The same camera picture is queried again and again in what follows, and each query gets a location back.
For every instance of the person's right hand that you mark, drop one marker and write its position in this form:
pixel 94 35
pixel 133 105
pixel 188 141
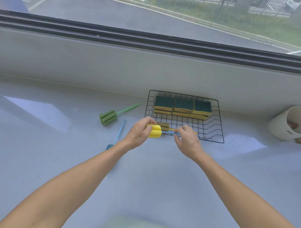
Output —
pixel 189 143

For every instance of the person's left hand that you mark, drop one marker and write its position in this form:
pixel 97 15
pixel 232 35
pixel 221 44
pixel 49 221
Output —
pixel 135 135

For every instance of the person's right thumb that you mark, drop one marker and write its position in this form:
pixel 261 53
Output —
pixel 177 139

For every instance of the person's left thumb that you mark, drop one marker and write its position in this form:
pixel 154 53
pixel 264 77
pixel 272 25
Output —
pixel 146 135

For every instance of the person's right forearm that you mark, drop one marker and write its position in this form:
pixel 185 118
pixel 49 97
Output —
pixel 235 190

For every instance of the person's left forearm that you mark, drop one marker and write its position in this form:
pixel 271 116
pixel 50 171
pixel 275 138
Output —
pixel 68 185

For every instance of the stack of green yellow sponges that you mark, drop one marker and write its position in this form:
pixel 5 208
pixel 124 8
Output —
pixel 183 105

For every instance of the white cup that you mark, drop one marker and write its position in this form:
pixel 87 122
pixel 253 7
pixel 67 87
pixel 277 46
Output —
pixel 281 125

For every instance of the metal fence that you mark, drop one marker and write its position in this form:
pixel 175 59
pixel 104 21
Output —
pixel 270 8

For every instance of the black window frame rail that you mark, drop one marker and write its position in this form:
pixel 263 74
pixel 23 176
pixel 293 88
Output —
pixel 141 44

